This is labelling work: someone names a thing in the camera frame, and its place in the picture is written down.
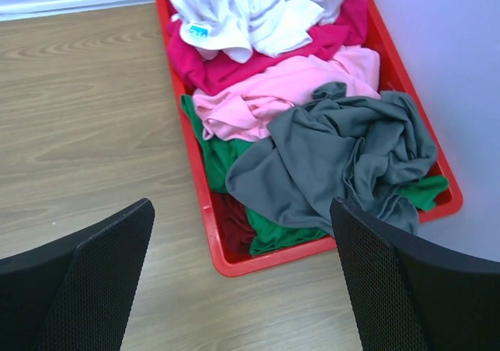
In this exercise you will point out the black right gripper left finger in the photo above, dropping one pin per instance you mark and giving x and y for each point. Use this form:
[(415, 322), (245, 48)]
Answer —
[(76, 293)]

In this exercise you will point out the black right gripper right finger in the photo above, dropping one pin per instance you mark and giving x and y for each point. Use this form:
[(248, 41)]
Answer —
[(410, 294)]

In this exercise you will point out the grey t shirt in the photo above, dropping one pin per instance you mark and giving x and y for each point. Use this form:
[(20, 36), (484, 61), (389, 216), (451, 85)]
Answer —
[(358, 148)]

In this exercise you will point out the green t shirt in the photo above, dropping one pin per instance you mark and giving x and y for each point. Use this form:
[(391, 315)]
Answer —
[(218, 157)]

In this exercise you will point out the dark red t shirt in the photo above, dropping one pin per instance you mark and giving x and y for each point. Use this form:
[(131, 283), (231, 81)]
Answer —
[(236, 234)]

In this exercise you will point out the red plastic bin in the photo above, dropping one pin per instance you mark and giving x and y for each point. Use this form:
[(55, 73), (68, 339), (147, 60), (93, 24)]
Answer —
[(436, 195)]

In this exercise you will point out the light pink t shirt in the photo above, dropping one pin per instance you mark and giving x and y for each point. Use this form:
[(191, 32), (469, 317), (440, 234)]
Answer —
[(243, 110)]

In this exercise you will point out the magenta t shirt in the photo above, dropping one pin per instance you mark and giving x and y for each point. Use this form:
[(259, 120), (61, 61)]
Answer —
[(212, 76)]

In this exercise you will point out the white t shirt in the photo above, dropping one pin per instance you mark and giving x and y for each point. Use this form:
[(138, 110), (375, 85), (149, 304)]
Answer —
[(238, 28)]

